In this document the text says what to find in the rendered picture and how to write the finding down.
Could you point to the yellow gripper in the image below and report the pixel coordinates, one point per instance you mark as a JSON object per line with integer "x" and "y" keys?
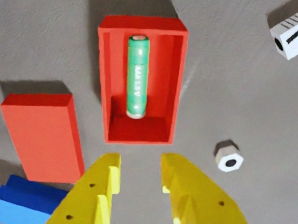
{"x": 195, "y": 198}

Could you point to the green battery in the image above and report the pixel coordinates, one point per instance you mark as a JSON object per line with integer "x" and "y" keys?
{"x": 137, "y": 74}

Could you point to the red open box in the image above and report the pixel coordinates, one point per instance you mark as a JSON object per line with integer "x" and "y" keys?
{"x": 166, "y": 63}

